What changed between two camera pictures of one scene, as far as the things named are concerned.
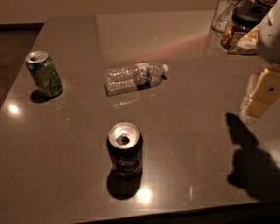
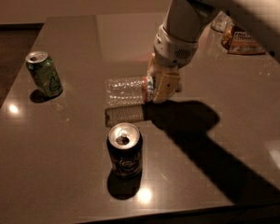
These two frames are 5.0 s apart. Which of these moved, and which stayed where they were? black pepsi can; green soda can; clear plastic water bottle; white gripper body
Moved: clear plastic water bottle; white gripper body
Stayed: green soda can; black pepsi can
